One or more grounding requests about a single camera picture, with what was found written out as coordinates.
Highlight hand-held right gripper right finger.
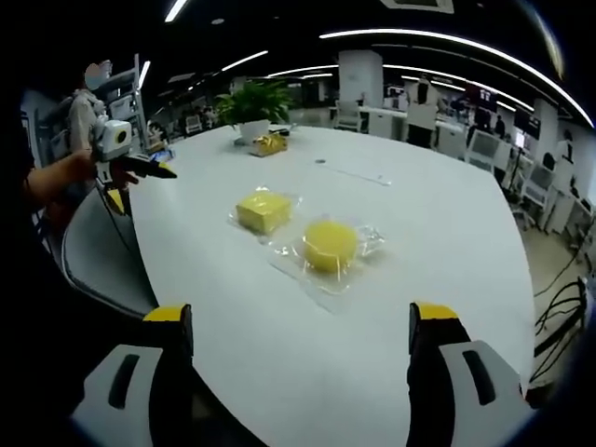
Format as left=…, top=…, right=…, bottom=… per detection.
left=405, top=301, right=537, bottom=447

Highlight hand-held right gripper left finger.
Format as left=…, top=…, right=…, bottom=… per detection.
left=69, top=303, right=202, bottom=447

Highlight square yellow silicone block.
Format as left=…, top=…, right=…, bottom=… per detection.
left=235, top=190, right=293, bottom=235

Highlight round yellow silicone block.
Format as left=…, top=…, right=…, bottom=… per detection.
left=303, top=220, right=359, bottom=275

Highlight person's left hand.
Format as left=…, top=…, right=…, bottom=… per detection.
left=68, top=151, right=141, bottom=191

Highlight metal shelf rack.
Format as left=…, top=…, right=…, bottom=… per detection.
left=105, top=53, right=146, bottom=156

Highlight grey chair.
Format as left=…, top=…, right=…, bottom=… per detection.
left=60, top=186, right=160, bottom=321

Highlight green potted plant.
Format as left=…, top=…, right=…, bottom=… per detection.
left=214, top=79, right=294, bottom=142

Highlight golden gift box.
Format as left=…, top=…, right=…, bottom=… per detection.
left=250, top=133, right=290, bottom=157

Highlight square yellow cake in wrapper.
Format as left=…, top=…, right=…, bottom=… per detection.
left=226, top=184, right=305, bottom=246

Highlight round yellow cake in wrapper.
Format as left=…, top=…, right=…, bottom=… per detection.
left=268, top=212, right=388, bottom=314

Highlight white office chair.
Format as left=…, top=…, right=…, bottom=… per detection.
left=520, top=161, right=556, bottom=207
left=464, top=129, right=503, bottom=174
left=333, top=99, right=363, bottom=132

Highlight clear plastic strip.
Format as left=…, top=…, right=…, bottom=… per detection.
left=309, top=161, right=393, bottom=187

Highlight long ceiling light strip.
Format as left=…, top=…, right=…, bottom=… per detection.
left=318, top=28, right=596, bottom=130

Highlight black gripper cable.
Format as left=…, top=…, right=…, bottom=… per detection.
left=96, top=183, right=137, bottom=255

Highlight black floor cables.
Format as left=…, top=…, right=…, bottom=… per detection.
left=530, top=274, right=589, bottom=386

